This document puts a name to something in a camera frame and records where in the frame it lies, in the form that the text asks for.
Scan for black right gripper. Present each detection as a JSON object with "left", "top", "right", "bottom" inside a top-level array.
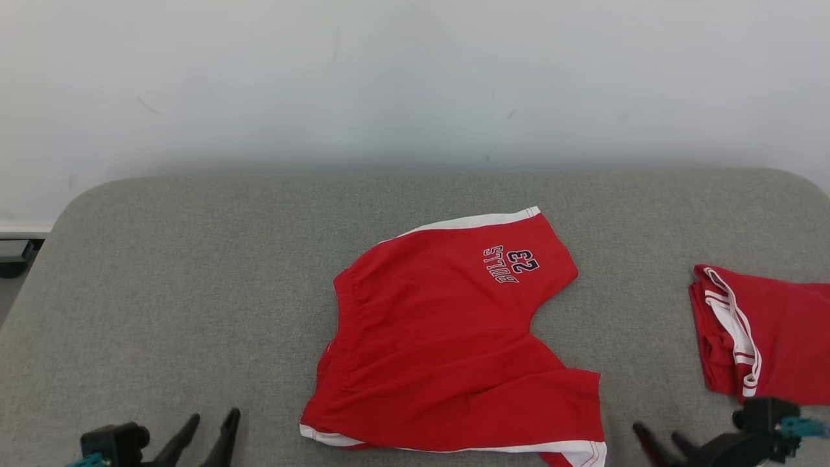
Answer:
[{"left": 632, "top": 422, "right": 784, "bottom": 467}]

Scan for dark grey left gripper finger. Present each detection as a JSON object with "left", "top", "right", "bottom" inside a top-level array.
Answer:
[
  {"left": 152, "top": 413, "right": 202, "bottom": 467},
  {"left": 200, "top": 407, "right": 242, "bottom": 467}
]

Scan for red white basketball jersey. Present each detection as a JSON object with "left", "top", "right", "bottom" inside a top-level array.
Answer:
[{"left": 689, "top": 263, "right": 830, "bottom": 406}]

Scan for red white basketball shorts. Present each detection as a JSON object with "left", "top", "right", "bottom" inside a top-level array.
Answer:
[{"left": 300, "top": 206, "right": 608, "bottom": 467}]

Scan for teal right camera connector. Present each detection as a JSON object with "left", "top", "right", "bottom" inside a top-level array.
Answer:
[{"left": 778, "top": 416, "right": 830, "bottom": 439}]

